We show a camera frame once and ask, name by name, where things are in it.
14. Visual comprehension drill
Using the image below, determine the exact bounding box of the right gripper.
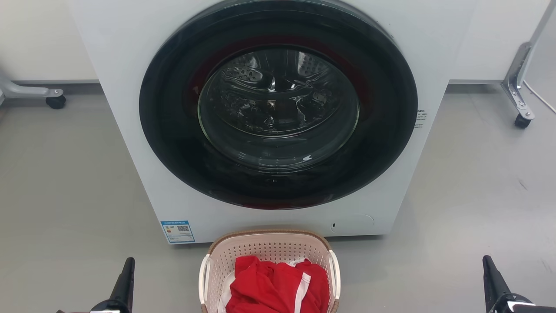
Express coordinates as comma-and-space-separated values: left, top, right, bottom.
483, 255, 536, 313

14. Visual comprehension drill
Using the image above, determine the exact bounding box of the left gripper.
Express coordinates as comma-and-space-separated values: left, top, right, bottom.
90, 257, 136, 313

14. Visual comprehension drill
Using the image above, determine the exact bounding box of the beige perforated plastic laundry basket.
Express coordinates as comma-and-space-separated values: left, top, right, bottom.
199, 230, 341, 313

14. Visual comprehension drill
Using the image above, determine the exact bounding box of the blue energy label sticker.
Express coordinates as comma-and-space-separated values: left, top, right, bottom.
160, 220, 195, 244

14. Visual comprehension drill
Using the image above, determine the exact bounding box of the red garment with white trim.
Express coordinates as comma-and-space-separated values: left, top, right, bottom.
217, 256, 331, 313

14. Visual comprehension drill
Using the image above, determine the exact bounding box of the round black washing machine door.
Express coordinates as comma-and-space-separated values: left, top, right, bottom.
139, 0, 418, 210

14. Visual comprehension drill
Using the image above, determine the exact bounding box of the round white filter cover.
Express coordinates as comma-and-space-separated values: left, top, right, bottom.
329, 213, 375, 233

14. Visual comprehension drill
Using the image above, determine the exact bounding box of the white front-load washing machine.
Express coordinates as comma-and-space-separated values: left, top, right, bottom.
69, 0, 478, 245

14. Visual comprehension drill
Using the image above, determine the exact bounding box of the grey curved stand leg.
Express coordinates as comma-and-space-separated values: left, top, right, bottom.
0, 74, 64, 99

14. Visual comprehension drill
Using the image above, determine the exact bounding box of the steel washing machine drum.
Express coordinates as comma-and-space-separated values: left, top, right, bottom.
202, 47, 359, 139

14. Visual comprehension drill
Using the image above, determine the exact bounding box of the thin white cable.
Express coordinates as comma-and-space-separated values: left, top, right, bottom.
523, 80, 556, 114

